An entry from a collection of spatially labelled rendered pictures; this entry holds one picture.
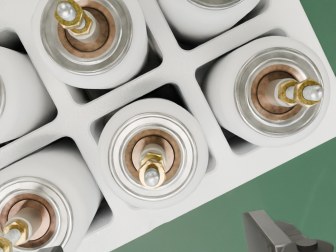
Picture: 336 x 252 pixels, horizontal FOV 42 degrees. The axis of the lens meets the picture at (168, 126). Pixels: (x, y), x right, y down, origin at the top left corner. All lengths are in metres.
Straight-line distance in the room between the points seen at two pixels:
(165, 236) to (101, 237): 0.20
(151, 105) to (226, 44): 0.12
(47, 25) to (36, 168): 0.12
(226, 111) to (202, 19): 0.08
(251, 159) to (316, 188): 0.24
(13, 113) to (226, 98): 0.18
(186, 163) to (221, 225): 0.29
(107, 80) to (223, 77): 0.10
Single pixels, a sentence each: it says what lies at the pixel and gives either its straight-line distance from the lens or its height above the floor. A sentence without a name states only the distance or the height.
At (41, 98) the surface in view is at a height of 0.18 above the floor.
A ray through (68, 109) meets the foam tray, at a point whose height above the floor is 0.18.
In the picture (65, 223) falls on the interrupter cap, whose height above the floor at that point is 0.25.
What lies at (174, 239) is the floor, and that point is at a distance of 0.65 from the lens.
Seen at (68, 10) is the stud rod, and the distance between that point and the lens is 0.29.
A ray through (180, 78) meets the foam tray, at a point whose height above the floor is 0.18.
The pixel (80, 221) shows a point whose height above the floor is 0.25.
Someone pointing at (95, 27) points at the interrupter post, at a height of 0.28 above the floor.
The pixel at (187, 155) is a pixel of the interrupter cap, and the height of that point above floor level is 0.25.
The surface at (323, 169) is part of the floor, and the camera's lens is 0.67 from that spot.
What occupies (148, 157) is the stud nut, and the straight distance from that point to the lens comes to 0.33.
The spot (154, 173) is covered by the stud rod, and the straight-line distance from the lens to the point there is 0.28.
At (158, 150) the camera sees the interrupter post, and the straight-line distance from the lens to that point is 0.34.
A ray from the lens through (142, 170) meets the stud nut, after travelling 0.29.
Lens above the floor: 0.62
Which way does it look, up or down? 85 degrees down
